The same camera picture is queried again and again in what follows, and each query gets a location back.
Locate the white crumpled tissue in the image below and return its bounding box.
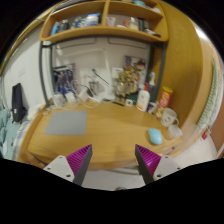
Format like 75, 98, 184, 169
26, 104, 46, 121

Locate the clear lidded plastic cup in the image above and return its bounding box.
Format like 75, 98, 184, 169
52, 93, 66, 108

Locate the wooden shelf unit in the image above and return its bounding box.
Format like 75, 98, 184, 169
39, 0, 170, 44

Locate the colourful printed box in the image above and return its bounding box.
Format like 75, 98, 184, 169
124, 55, 147, 78

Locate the checked blue bedding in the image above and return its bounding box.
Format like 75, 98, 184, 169
0, 106, 32, 159

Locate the grey mouse pad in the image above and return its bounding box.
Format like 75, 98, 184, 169
44, 110, 89, 136

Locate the white power strip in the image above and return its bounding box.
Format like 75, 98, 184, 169
79, 91, 103, 104

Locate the clear lidded plastic container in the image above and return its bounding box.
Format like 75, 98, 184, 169
167, 124, 184, 140

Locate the white printed mug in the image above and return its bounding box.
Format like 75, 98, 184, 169
160, 107, 180, 128

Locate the robot model kit box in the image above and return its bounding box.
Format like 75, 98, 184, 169
52, 63, 77, 98

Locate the red yellow chips can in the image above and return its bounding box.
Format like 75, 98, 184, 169
155, 86, 174, 119

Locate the blue snack packet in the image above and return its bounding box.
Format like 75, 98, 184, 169
146, 101, 159, 115

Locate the light blue computer mouse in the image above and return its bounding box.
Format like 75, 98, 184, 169
147, 128, 163, 146

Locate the white red-capped pump bottle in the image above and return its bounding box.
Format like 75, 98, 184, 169
136, 82, 151, 112

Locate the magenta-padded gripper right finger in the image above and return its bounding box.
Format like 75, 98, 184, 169
134, 143, 183, 185

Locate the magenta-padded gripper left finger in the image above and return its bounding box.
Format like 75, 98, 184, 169
43, 143, 93, 187

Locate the black hanging bag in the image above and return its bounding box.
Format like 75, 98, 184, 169
11, 82, 28, 123

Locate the white cube charger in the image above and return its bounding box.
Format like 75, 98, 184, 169
65, 92, 78, 103

